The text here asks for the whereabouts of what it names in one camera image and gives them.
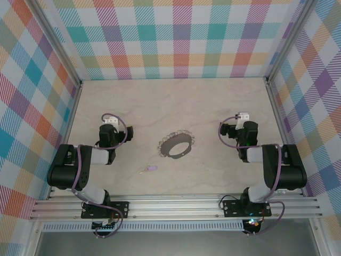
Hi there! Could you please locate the aluminium mounting rail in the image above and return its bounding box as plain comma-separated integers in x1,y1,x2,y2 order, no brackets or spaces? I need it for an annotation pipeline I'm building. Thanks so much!
29,193,323,221

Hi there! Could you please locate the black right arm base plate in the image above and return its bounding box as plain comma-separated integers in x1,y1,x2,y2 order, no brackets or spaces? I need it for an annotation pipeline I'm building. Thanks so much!
222,199,272,218

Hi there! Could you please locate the electronics board with lit LED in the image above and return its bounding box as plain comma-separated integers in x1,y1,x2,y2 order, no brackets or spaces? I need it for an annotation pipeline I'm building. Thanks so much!
243,218,262,235

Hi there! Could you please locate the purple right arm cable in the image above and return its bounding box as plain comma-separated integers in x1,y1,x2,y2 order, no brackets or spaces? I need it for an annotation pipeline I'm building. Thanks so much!
218,116,286,237

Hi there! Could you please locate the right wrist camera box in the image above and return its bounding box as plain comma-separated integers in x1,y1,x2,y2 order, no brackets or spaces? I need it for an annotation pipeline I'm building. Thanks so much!
236,112,251,130

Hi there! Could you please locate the black electronics board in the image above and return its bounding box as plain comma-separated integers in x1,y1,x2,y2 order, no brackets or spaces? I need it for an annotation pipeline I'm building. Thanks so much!
92,220,119,232

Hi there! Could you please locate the white slotted cable duct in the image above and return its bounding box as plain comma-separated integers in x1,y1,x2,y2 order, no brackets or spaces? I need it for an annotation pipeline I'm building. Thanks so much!
42,220,245,232

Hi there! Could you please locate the aluminium table edge rail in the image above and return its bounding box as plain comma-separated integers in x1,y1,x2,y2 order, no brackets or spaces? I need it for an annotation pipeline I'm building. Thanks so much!
46,81,84,201
266,79,304,197

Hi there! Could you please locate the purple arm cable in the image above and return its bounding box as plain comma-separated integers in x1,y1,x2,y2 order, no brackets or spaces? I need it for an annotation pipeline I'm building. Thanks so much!
71,113,128,238
218,116,286,237

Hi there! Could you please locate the grey metal shelf panel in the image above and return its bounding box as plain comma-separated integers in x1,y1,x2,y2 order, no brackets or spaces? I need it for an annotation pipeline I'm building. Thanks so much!
36,231,319,256

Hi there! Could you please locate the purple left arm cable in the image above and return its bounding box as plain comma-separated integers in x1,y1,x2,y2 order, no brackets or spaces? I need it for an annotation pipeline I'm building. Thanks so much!
71,113,128,238

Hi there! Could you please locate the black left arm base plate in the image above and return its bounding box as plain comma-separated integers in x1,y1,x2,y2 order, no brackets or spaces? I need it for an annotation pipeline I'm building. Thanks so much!
81,201,130,219

